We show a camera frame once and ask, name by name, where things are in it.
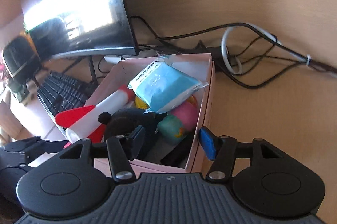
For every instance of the yellow corn toy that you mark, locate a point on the yellow corn toy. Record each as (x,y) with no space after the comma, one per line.
(140,104)

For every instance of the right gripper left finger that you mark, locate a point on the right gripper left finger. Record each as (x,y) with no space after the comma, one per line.
(78,159)

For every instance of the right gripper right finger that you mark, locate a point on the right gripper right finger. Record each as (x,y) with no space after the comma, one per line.
(223,151)

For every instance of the black keyboard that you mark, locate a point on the black keyboard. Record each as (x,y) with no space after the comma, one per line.
(60,92)

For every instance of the black desk speaker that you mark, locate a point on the black desk speaker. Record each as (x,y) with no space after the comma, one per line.
(21,61)

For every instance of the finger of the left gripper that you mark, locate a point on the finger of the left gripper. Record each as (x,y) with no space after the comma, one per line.
(35,145)

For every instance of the black plush toy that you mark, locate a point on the black plush toy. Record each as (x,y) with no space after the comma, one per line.
(131,123)

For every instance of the red white foam rocket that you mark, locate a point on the red white foam rocket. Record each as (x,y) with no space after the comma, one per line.
(82,122)

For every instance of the black curved monitor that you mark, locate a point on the black curved monitor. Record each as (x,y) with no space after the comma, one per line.
(68,28)

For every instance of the pink cardboard box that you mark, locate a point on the pink cardboard box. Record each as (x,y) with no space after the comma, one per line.
(198,66)

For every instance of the pink pig toy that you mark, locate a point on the pink pig toy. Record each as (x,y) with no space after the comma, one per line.
(179,122)

